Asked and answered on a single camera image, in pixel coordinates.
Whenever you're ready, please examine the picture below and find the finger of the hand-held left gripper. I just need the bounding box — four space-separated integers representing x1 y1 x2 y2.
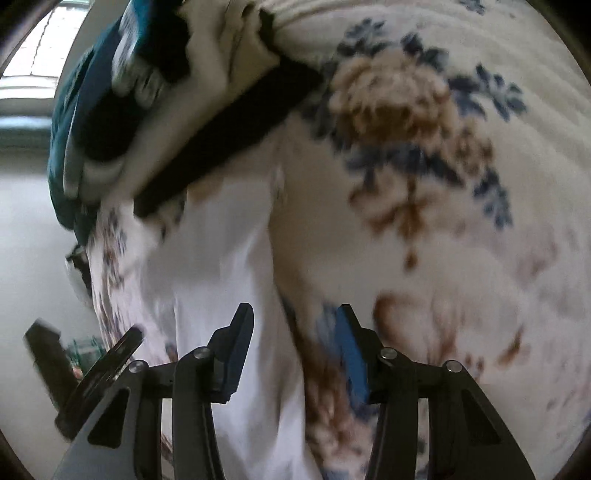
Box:
54 325 145 440

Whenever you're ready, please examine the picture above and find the white garment with black band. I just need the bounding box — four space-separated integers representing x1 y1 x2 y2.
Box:
76 0 325 219

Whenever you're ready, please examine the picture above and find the window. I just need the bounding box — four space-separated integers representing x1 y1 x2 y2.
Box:
0 0 90 153

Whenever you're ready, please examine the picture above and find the teal cloth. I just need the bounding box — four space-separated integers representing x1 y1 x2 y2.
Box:
46 0 160 247

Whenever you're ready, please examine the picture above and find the grey striped garment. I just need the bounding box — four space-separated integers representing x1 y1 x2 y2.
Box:
110 0 168 108

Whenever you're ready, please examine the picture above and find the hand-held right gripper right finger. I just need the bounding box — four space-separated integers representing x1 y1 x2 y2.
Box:
334 303 537 480

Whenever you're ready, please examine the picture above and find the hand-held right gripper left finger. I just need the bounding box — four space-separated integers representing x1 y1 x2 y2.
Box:
52 302 256 480

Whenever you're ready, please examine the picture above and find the dark object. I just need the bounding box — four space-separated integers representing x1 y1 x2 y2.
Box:
24 318 80 409

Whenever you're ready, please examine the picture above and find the floral printed blanket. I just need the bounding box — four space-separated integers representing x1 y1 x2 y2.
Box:
87 0 591 480

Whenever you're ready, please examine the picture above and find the white cloth garment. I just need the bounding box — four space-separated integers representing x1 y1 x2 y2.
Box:
139 166 325 480

